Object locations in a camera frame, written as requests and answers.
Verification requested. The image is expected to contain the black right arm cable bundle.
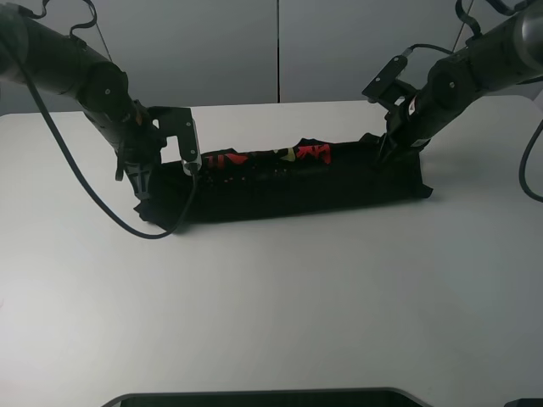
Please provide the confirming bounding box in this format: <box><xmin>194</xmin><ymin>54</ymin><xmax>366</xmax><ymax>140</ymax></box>
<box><xmin>518</xmin><ymin>118</ymin><xmax>543</xmax><ymax>198</ymax></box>

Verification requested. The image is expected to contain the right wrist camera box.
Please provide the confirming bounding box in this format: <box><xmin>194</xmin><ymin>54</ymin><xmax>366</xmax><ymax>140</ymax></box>
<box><xmin>362</xmin><ymin>55</ymin><xmax>417</xmax><ymax>110</ymax></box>

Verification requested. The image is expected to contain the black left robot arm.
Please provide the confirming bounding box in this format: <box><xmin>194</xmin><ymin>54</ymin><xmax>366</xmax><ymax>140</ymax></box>
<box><xmin>1</xmin><ymin>3</ymin><xmax>165</xmax><ymax>200</ymax></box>

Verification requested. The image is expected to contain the dark object bottom right corner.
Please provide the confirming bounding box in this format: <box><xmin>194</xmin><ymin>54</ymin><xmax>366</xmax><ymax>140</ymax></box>
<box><xmin>504</xmin><ymin>398</ymin><xmax>543</xmax><ymax>407</ymax></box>

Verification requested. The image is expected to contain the black robot base front edge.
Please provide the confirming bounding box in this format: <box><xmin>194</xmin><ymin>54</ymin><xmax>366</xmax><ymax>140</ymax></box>
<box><xmin>105</xmin><ymin>387</ymin><xmax>427</xmax><ymax>406</ymax></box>

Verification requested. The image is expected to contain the black printed t-shirt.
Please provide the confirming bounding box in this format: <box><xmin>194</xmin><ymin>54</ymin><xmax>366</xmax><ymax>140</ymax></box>
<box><xmin>135</xmin><ymin>134</ymin><xmax>433</xmax><ymax>229</ymax></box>

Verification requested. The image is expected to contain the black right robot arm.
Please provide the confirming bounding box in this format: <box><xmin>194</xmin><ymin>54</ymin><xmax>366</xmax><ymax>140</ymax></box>
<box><xmin>362</xmin><ymin>1</ymin><xmax>542</xmax><ymax>165</ymax></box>

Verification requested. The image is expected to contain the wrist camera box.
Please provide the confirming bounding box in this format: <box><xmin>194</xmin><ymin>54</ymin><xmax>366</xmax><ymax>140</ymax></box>
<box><xmin>148</xmin><ymin>106</ymin><xmax>202</xmax><ymax>176</ymax></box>
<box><xmin>362</xmin><ymin>55</ymin><xmax>417</xmax><ymax>110</ymax></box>

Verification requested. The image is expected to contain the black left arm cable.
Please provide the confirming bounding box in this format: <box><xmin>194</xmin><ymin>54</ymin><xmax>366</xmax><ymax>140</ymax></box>
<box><xmin>0</xmin><ymin>25</ymin><xmax>200</xmax><ymax>238</ymax></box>

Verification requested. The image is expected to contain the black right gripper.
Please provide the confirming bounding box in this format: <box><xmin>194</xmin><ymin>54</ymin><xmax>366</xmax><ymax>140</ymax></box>
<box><xmin>373</xmin><ymin>91</ymin><xmax>428</xmax><ymax>170</ymax></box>

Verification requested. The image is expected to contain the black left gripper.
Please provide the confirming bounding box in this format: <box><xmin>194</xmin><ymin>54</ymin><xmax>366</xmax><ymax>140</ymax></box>
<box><xmin>115</xmin><ymin>109</ymin><xmax>166</xmax><ymax>201</ymax></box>

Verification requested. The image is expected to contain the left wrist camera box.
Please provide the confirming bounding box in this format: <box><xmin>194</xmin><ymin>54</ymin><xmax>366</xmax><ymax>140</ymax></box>
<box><xmin>148</xmin><ymin>106</ymin><xmax>202</xmax><ymax>176</ymax></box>

